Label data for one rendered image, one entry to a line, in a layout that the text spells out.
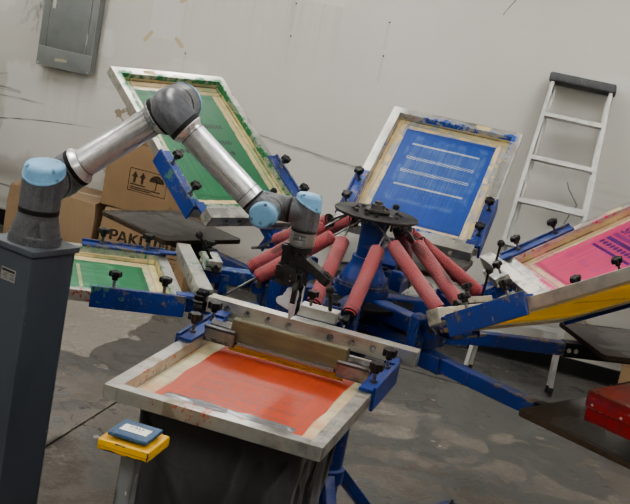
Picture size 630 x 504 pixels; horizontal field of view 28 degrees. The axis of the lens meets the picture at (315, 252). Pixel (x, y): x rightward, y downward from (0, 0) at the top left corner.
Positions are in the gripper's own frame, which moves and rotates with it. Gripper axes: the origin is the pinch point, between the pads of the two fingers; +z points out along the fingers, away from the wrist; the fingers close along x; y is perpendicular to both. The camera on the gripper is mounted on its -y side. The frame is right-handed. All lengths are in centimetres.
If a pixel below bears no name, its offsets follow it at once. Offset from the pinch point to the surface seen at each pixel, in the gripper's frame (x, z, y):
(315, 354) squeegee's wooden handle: 1.0, 9.8, -8.6
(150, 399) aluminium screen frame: 61, 13, 17
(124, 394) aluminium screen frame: 60, 14, 24
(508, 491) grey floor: -199, 113, -62
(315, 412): 29.2, 16.3, -18.3
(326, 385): 5.5, 16.4, -14.6
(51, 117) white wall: -414, 35, 295
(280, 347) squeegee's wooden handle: 1.0, 10.7, 2.0
